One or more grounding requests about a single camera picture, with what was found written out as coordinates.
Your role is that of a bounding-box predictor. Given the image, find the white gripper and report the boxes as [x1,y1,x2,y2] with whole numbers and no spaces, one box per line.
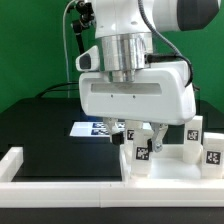
[79,61,196,153]

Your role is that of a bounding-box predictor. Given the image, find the white square tabletop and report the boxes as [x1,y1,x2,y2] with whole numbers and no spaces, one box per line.
[120,144,216,180]

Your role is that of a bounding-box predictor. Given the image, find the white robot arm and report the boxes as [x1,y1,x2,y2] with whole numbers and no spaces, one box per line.
[76,0,221,151]

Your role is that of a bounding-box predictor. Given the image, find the white fiducial tag sheet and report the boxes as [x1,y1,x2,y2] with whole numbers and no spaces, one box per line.
[69,121,153,138]

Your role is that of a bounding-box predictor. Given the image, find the white U-shaped obstacle fence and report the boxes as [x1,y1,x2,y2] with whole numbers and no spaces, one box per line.
[0,147,224,208]

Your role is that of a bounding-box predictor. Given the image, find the black cables at base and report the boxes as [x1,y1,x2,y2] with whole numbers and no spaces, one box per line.
[34,81,81,99]

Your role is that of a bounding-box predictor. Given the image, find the white cable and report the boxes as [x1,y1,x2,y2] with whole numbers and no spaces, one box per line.
[62,0,78,98]

